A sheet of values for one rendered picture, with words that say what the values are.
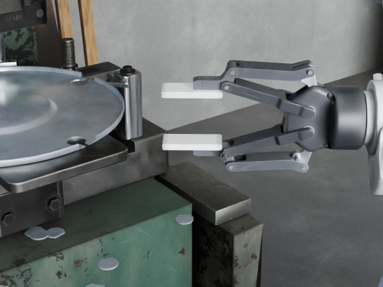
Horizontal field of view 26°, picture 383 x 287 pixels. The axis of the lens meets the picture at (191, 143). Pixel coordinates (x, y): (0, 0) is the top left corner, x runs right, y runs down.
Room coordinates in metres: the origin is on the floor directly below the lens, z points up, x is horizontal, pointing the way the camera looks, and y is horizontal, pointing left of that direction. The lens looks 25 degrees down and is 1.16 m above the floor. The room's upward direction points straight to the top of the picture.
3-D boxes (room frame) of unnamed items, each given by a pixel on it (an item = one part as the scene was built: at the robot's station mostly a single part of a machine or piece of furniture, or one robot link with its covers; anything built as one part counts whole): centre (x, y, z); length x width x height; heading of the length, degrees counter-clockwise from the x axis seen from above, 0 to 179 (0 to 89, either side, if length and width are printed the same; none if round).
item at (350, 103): (0.89, -0.15, 0.78); 0.09 x 0.07 x 0.08; 89
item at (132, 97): (1.00, 0.08, 0.75); 0.03 x 0.03 x 0.10; 37
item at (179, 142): (0.89, 0.00, 0.75); 0.07 x 0.03 x 0.01; 89
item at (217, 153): (0.89, -0.03, 0.73); 0.05 x 0.01 x 0.03; 89
